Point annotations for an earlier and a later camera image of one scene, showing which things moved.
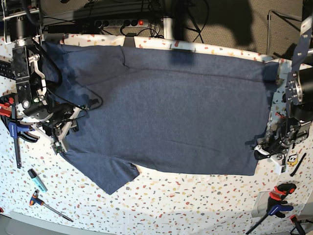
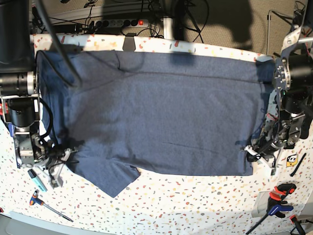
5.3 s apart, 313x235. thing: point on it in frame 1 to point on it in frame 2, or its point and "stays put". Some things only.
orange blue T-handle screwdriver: x=34 y=199 stays put
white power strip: x=122 y=23 stays put
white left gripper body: x=70 y=124 to x=54 y=168
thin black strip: x=292 y=174 stays put
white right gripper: x=279 y=159 to x=270 y=160
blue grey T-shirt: x=165 y=108 stays put
